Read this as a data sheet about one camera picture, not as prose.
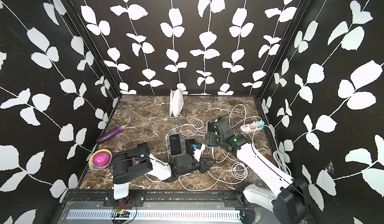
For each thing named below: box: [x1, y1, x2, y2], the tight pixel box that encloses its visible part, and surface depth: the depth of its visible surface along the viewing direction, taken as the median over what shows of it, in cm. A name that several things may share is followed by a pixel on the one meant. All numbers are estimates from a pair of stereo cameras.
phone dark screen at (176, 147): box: [169, 133, 183, 157], surface depth 93 cm
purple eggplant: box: [96, 124, 129, 143], surface depth 96 cm
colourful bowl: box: [88, 149, 113, 171], surface depth 83 cm
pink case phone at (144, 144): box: [136, 141, 149, 148], surface depth 95 cm
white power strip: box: [239, 123, 264, 133], surface depth 100 cm
